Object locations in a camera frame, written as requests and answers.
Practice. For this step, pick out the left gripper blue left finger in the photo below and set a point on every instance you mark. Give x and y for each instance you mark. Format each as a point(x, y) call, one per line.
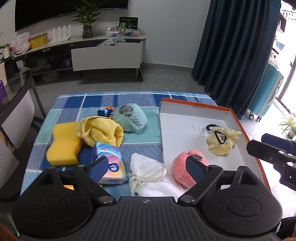
point(98, 169)

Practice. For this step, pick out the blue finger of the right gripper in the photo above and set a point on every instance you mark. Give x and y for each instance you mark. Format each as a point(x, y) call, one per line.
point(278, 158)
point(277, 141)

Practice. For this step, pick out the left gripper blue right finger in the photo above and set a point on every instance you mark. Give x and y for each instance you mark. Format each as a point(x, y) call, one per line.
point(196, 169)

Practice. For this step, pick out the pink fluffy pompom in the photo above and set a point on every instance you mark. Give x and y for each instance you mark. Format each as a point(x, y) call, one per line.
point(178, 167)

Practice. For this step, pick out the Vinda tissue pack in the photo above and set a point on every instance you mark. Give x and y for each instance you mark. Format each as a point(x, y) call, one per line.
point(116, 173)

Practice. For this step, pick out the pale yellow scrunchie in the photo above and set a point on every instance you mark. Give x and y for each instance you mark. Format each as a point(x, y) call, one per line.
point(220, 141)

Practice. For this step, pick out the yellow sponge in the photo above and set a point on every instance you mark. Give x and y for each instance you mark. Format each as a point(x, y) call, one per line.
point(66, 145)

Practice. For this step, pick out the yellow striped towel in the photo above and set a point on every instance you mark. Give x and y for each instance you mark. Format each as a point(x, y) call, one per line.
point(94, 129)

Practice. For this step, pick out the white drawstring pouch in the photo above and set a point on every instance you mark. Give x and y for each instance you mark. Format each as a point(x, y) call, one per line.
point(151, 178)

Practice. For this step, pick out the blue orange knitted toy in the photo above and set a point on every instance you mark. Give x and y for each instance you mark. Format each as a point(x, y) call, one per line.
point(106, 112)

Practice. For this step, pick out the teal crochet plush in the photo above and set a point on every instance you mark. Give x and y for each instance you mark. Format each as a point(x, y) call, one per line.
point(130, 117)

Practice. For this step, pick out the outdoor spider plant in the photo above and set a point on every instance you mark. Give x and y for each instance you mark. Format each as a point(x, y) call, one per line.
point(289, 126)

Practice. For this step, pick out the teal suitcase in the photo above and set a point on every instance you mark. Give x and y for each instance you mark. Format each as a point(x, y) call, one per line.
point(267, 91)

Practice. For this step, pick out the blue checkered tablecloth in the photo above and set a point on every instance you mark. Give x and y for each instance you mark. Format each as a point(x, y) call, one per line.
point(146, 142)

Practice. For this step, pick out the dark blue curtain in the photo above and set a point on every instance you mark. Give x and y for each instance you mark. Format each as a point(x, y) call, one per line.
point(235, 47)

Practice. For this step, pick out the purple tray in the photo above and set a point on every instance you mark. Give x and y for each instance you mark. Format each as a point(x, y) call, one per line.
point(3, 93)

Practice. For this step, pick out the dark round side table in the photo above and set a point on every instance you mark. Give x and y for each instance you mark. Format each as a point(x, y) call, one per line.
point(21, 112)

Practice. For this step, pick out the white tv cabinet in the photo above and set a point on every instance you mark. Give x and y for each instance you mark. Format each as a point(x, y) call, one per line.
point(78, 54)

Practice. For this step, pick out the white wifi router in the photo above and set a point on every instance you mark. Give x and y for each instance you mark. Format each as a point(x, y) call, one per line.
point(61, 35)

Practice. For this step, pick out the yellow box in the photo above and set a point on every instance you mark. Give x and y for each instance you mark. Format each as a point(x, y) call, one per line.
point(39, 40)

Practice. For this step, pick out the white plastic bag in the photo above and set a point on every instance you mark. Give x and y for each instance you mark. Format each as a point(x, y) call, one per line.
point(21, 43)

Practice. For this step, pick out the black green display box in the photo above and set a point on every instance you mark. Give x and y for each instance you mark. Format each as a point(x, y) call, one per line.
point(130, 23)

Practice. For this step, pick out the potted bamboo plant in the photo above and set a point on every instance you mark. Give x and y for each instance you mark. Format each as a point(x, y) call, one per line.
point(86, 14)

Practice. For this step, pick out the black television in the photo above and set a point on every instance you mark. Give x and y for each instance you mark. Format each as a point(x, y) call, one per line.
point(28, 13)

